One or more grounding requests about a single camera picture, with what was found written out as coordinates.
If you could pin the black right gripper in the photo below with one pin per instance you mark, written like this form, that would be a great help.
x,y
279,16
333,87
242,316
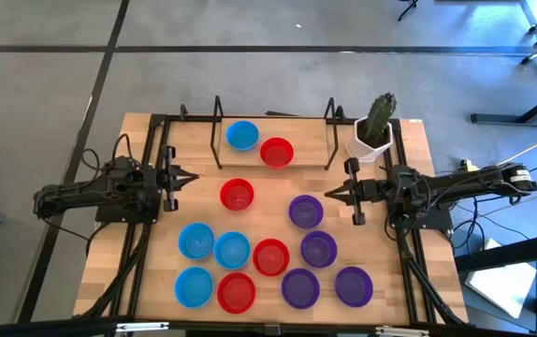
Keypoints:
x,y
371,192

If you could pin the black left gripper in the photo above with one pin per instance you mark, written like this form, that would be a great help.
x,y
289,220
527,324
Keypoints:
x,y
169,180

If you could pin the purple mini bowl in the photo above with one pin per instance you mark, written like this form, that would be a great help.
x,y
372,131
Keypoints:
x,y
306,211
353,286
300,288
318,249

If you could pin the red mini bowl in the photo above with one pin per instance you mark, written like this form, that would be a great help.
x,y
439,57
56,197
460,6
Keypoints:
x,y
236,293
276,152
271,257
236,194

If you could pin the blue mini bowl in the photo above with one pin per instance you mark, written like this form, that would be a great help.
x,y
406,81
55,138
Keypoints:
x,y
232,250
196,241
194,287
242,136

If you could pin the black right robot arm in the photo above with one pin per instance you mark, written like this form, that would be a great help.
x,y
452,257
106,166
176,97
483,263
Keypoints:
x,y
460,185

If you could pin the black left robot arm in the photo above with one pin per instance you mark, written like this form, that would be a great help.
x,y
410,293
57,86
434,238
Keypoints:
x,y
86,194

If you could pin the white plant pot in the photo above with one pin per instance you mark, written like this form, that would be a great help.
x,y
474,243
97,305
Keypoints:
x,y
355,150

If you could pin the green cactus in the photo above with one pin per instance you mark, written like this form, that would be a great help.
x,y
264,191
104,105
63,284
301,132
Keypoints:
x,y
381,117

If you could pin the yellow power strip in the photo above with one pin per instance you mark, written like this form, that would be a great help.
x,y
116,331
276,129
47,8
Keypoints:
x,y
466,165

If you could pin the desk with black legs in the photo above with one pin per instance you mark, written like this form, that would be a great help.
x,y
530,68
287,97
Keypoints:
x,y
507,119

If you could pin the white box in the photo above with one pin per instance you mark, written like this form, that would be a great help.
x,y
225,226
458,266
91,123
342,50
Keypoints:
x,y
502,285

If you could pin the black stand leg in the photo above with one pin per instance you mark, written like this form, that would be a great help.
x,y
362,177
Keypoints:
x,y
408,9

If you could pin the black crossbar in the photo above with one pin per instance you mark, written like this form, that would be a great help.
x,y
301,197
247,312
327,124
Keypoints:
x,y
39,327

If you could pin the black aluminium table frame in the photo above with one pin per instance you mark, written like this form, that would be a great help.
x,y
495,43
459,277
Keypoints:
x,y
157,119

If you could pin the silver metal bracket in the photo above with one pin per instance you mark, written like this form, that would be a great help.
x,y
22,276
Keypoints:
x,y
402,332
142,326

